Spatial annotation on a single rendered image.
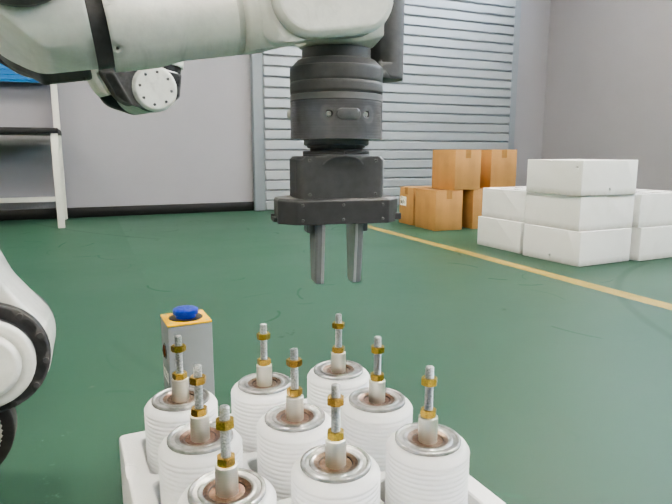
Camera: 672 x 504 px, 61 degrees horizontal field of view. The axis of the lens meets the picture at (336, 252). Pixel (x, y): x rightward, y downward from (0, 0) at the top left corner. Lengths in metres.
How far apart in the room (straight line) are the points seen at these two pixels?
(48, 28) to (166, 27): 0.08
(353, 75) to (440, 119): 6.10
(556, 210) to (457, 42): 3.87
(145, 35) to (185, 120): 5.21
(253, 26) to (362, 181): 0.17
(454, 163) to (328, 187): 3.84
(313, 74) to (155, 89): 0.56
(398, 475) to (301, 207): 0.33
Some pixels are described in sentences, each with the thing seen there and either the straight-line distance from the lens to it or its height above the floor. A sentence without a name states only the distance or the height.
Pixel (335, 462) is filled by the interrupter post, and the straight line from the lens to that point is 0.64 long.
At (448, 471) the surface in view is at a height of 0.24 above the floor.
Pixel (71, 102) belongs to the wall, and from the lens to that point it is 5.64.
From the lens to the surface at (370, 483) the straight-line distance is 0.63.
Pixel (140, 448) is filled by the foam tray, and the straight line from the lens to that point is 0.87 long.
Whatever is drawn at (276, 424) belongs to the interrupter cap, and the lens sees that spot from 0.73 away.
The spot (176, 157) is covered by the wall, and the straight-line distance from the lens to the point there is 5.67.
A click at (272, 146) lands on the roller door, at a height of 0.64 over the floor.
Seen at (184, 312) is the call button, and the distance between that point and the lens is 0.94.
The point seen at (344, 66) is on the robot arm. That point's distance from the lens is 0.52.
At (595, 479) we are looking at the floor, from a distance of 1.20.
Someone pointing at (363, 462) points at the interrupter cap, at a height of 0.25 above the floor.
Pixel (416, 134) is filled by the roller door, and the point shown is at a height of 0.77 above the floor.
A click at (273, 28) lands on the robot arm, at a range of 0.50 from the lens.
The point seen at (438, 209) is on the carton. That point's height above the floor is 0.16.
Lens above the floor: 0.58
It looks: 10 degrees down
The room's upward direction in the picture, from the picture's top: straight up
